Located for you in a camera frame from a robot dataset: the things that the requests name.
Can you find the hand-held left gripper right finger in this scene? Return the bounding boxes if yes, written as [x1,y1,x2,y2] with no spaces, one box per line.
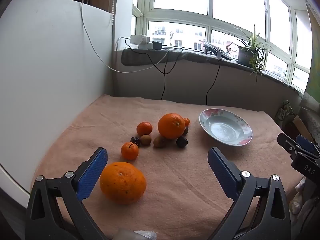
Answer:
[207,147,292,240]

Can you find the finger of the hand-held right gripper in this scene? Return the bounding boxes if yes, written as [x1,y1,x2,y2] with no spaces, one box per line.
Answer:
[277,133,300,156]
[296,134,320,159]

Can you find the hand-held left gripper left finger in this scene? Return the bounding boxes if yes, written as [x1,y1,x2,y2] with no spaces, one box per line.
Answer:
[25,147,108,240]

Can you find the large orange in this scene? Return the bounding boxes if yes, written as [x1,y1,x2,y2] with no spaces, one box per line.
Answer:
[99,162,147,205]
[158,113,186,140]

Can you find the tangerine with stem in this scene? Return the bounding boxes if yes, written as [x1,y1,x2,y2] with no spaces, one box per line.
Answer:
[121,142,139,160]

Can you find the floral rimmed plate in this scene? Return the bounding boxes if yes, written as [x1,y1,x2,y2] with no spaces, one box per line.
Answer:
[199,108,253,146]

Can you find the person's right hand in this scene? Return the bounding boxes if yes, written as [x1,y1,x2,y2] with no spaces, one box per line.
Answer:
[289,177,320,230]

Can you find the person's left hand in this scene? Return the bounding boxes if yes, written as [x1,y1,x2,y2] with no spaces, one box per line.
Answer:
[117,228,158,240]

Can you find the cardboard box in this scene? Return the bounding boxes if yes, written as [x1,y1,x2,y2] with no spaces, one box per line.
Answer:
[291,115,315,143]

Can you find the dark ornate object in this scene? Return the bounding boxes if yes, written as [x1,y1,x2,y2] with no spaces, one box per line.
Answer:
[276,100,297,123]

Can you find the peach blanket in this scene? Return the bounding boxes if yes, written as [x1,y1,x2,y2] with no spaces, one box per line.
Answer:
[30,94,307,240]

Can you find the stemless tangerine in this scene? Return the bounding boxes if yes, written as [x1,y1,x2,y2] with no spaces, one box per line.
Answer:
[136,122,153,136]

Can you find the green patterned curtain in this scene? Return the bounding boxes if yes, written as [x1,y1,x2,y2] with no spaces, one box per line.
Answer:
[304,5,320,99]

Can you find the potted spider plant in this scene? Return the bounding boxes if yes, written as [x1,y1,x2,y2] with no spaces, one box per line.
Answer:
[224,24,274,83]

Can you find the white board panel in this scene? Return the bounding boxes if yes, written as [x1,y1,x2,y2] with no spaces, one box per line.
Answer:
[0,0,119,209]

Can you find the grey clamp device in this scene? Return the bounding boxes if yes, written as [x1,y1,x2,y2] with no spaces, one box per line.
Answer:
[203,42,233,61]

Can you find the grey windowsill cloth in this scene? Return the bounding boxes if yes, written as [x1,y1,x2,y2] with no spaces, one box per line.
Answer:
[121,47,304,98]

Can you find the white framed window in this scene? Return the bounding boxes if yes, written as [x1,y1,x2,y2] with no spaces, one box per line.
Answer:
[131,0,315,92]

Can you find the black cable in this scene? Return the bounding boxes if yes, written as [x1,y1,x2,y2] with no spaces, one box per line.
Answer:
[124,37,183,100]
[206,59,221,105]

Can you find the white cable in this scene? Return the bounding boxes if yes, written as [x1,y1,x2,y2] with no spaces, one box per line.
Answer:
[80,0,170,73]

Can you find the white beaded blind cord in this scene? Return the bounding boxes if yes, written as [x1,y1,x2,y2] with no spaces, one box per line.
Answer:
[110,0,118,25]

